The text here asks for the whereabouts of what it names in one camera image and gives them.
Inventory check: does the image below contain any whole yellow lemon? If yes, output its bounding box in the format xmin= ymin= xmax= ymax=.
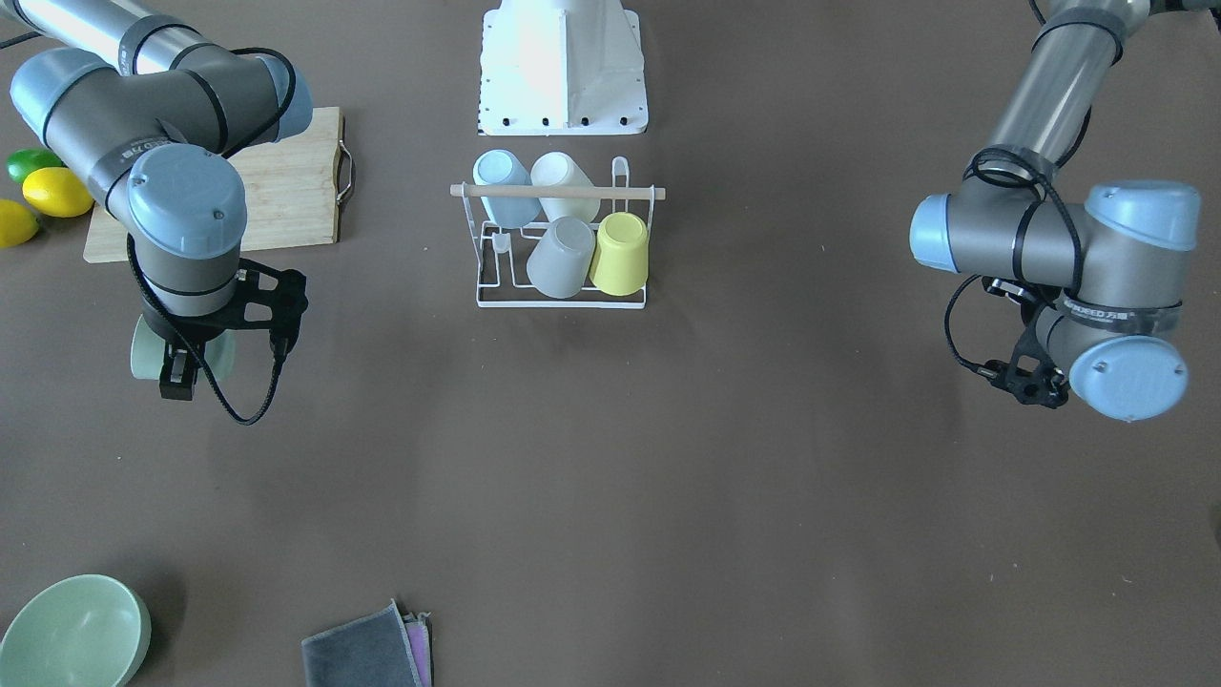
xmin=22 ymin=168 xmax=94 ymax=218
xmin=0 ymin=198 xmax=39 ymax=249

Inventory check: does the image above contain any cream white cup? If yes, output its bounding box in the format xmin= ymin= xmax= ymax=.
xmin=530 ymin=151 xmax=601 ymax=223

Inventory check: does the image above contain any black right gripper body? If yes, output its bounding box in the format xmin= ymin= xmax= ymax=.
xmin=140 ymin=286 xmax=234 ymax=353

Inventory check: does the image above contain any grey folded cloth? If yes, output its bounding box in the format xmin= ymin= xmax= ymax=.
xmin=302 ymin=603 xmax=415 ymax=686

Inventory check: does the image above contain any green bowl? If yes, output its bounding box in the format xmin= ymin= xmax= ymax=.
xmin=1 ymin=574 xmax=151 ymax=686

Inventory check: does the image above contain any wooden cutting board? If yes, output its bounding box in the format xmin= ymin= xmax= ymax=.
xmin=83 ymin=107 xmax=357 ymax=264

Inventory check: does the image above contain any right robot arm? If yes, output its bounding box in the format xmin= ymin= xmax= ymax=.
xmin=2 ymin=1 xmax=313 ymax=401

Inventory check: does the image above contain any black camera cable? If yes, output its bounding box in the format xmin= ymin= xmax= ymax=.
xmin=126 ymin=48 xmax=299 ymax=427
xmin=944 ymin=275 xmax=1012 ymax=375

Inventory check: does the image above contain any white wire cup rack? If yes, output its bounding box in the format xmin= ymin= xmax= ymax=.
xmin=449 ymin=151 xmax=668 ymax=310

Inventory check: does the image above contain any green plastic cup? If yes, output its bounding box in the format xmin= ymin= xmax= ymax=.
xmin=129 ymin=316 xmax=237 ymax=379

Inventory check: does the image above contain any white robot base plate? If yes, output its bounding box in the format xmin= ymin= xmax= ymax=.
xmin=477 ymin=1 xmax=650 ymax=135

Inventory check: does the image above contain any yellow cup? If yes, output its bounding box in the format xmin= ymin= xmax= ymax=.
xmin=590 ymin=212 xmax=650 ymax=297

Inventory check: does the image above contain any green lime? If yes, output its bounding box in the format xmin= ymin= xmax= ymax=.
xmin=5 ymin=148 xmax=65 ymax=185

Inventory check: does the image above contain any pink folded cloth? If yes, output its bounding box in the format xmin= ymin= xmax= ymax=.
xmin=403 ymin=613 xmax=433 ymax=687

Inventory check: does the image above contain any grey cup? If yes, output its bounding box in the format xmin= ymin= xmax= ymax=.
xmin=527 ymin=215 xmax=596 ymax=299

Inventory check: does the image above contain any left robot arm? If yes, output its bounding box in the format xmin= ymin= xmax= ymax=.
xmin=910 ymin=1 xmax=1219 ymax=422

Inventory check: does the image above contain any light blue cup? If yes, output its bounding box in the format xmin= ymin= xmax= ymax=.
xmin=473 ymin=150 xmax=542 ymax=229

